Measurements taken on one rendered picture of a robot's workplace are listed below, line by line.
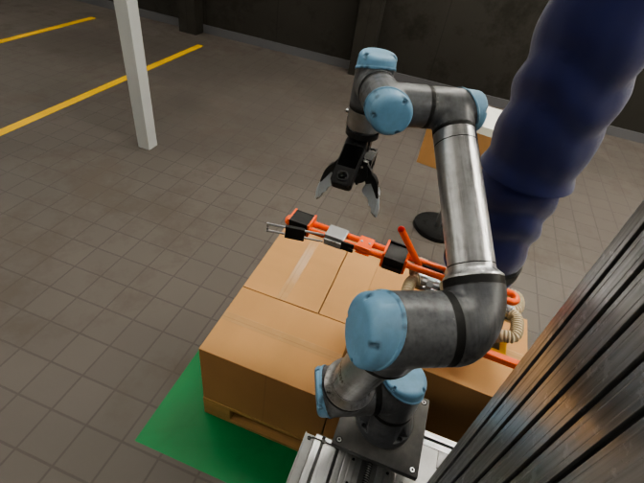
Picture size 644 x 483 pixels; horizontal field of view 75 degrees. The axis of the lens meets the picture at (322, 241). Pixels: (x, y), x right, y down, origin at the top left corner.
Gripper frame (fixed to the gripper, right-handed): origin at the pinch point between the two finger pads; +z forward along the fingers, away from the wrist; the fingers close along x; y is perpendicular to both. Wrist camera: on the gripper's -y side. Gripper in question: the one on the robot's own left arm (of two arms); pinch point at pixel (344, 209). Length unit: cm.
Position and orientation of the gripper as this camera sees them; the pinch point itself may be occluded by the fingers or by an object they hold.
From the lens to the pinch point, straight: 100.0
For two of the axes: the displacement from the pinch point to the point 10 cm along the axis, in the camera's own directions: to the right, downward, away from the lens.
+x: -9.4, -3.1, 1.7
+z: -1.3, 7.5, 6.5
